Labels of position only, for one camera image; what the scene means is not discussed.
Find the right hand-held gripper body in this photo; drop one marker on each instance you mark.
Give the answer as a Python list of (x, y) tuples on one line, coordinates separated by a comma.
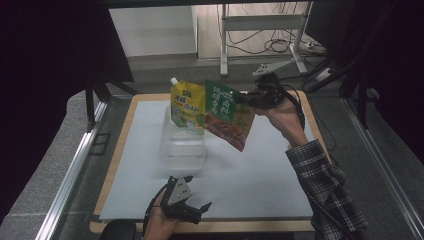
[(270, 93)]

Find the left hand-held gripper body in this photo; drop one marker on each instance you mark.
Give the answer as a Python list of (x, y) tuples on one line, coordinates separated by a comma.
[(178, 200)]

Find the green and red sauce packet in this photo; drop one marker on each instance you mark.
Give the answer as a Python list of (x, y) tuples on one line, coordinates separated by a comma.
[(228, 116)]

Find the clear plastic container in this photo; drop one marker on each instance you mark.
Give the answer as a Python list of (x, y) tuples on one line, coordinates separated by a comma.
[(182, 150)]

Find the yellow spout pouch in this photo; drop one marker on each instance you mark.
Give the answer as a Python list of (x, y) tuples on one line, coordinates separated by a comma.
[(186, 103)]

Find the person's left hand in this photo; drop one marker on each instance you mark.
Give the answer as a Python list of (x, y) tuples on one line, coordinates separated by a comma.
[(160, 223)]

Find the person's right hand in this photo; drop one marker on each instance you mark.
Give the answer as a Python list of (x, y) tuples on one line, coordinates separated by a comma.
[(283, 120)]

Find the pale grey table mat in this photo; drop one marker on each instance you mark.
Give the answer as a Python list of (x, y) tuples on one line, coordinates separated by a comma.
[(240, 186)]

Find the white power strip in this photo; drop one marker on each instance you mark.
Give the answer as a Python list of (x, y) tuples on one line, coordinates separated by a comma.
[(311, 48)]

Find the dark cloth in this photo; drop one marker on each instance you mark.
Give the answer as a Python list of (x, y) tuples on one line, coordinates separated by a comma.
[(118, 230)]

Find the black tripod stand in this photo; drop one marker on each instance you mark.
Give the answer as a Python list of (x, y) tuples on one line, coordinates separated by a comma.
[(353, 80), (96, 93)]

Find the dark curtain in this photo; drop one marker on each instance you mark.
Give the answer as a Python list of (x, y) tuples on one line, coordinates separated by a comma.
[(396, 66), (40, 83)]

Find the white metal desk frame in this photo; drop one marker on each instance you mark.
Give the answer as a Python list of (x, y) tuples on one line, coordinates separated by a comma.
[(260, 21)]

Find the black floor bracket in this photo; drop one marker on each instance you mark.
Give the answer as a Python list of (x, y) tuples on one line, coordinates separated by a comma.
[(100, 144)]

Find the aluminium rail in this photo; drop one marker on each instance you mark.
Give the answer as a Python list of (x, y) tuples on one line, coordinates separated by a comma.
[(71, 170), (383, 170)]

